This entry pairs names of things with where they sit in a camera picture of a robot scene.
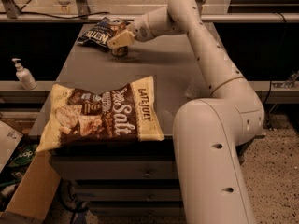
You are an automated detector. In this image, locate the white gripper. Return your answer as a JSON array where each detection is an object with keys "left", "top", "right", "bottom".
[{"left": 107, "top": 15, "right": 153, "bottom": 49}]

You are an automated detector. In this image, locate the orange soda can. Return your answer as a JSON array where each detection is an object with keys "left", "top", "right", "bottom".
[{"left": 108, "top": 18, "right": 128, "bottom": 58}]

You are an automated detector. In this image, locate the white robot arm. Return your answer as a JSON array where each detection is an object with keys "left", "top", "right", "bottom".
[{"left": 107, "top": 0, "right": 264, "bottom": 224}]

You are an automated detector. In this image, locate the blue Kettle chip bag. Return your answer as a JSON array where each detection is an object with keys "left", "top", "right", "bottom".
[{"left": 77, "top": 17, "right": 127, "bottom": 49}]

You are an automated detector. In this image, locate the Late July chip bag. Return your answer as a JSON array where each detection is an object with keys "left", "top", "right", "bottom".
[{"left": 37, "top": 77, "right": 164, "bottom": 152}]

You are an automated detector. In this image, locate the white pump bottle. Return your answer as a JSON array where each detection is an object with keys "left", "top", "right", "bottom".
[{"left": 12, "top": 58, "right": 37, "bottom": 90}]

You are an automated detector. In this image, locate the grey drawer cabinet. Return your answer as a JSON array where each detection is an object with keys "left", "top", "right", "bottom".
[{"left": 29, "top": 22, "right": 266, "bottom": 217}]

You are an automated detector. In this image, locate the green packaged item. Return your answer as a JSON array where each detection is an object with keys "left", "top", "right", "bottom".
[{"left": 8, "top": 145, "right": 37, "bottom": 168}]

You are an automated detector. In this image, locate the white paper sheet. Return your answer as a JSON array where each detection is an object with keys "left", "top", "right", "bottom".
[{"left": 0, "top": 120, "right": 23, "bottom": 173}]

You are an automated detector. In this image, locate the cardboard box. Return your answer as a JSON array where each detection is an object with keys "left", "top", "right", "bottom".
[{"left": 0, "top": 151, "right": 61, "bottom": 224}]

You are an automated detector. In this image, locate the black cable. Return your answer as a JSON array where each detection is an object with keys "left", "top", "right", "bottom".
[{"left": 0, "top": 11, "right": 110, "bottom": 20}]

